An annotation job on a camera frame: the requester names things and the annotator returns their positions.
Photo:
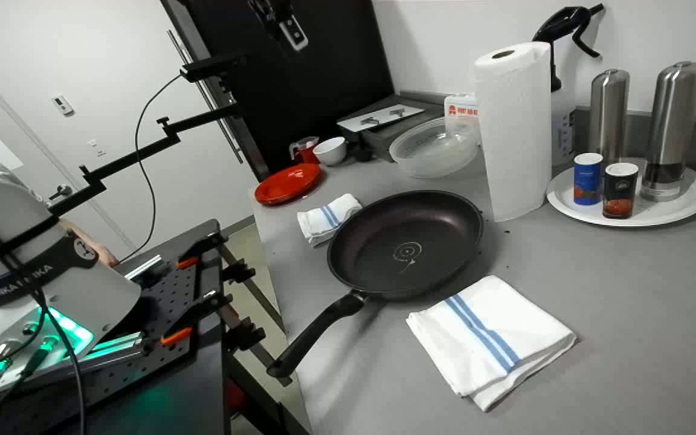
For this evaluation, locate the small folded white blue-striped towel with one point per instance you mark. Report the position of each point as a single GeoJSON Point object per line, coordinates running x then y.
{"type": "Point", "coordinates": [327, 218]}

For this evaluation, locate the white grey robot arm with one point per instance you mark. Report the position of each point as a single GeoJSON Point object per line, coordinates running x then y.
{"type": "Point", "coordinates": [82, 299]}

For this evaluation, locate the flat grey tray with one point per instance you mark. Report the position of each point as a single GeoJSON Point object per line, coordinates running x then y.
{"type": "Point", "coordinates": [379, 116]}

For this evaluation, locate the large clear plastic bowl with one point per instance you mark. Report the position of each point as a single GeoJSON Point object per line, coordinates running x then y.
{"type": "Point", "coordinates": [434, 148]}

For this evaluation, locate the red plate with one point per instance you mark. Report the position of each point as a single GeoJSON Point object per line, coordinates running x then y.
{"type": "Point", "coordinates": [288, 185]}

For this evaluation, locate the white paper towel roll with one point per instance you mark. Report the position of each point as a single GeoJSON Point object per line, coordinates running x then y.
{"type": "Point", "coordinates": [513, 128]}

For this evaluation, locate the white first aid kit box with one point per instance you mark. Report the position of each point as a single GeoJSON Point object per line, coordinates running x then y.
{"type": "Point", "coordinates": [460, 110]}

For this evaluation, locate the small white cup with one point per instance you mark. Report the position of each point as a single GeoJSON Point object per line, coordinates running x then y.
{"type": "Point", "coordinates": [331, 151]}

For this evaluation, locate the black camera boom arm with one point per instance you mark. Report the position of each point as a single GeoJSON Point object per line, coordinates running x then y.
{"type": "Point", "coordinates": [134, 156]}

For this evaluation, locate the blue label spice jar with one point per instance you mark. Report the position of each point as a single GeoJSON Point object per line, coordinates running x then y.
{"type": "Point", "coordinates": [587, 181]}

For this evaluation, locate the black perforated workbench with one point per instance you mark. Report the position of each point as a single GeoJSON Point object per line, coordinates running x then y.
{"type": "Point", "coordinates": [169, 403]}

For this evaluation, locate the short steel grinder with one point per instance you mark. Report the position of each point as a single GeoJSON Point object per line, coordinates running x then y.
{"type": "Point", "coordinates": [607, 113]}

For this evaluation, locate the black frying pan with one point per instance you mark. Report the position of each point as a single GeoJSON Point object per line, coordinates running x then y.
{"type": "Point", "coordinates": [404, 243]}

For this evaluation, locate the spray bottle with black trigger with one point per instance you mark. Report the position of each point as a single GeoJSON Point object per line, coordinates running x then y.
{"type": "Point", "coordinates": [561, 24]}

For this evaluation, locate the dark red spice jar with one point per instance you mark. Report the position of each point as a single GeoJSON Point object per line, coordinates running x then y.
{"type": "Point", "coordinates": [619, 195]}

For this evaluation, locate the large white blue-striped towel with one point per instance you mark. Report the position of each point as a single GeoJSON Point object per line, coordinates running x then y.
{"type": "Point", "coordinates": [526, 322]}

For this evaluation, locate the large black panel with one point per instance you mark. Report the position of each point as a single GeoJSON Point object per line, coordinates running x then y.
{"type": "Point", "coordinates": [300, 81]}

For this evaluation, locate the small white wall device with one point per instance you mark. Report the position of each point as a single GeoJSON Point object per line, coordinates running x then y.
{"type": "Point", "coordinates": [63, 104]}

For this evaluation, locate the tall steel grinder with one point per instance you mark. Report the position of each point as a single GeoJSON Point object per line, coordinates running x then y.
{"type": "Point", "coordinates": [675, 113]}

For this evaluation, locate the round white tray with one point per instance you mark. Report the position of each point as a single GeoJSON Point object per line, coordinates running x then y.
{"type": "Point", "coordinates": [678, 212]}

